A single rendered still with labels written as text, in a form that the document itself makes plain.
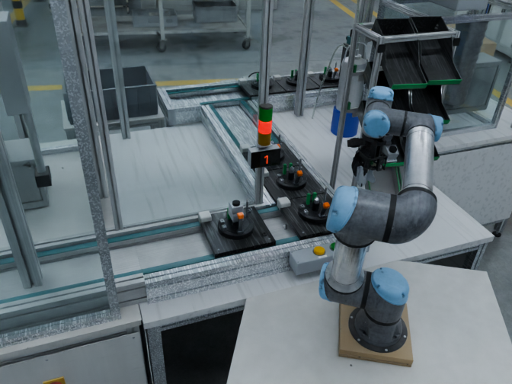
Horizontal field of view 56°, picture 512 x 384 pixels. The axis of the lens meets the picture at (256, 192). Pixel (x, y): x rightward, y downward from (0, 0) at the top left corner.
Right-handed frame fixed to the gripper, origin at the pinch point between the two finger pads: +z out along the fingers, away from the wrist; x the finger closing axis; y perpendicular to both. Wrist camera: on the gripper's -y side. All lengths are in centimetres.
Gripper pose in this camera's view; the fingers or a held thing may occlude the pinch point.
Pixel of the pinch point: (360, 182)
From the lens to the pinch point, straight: 171.4
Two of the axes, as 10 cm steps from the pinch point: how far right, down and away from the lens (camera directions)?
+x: 9.4, -1.7, 3.1
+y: 3.5, 5.4, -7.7
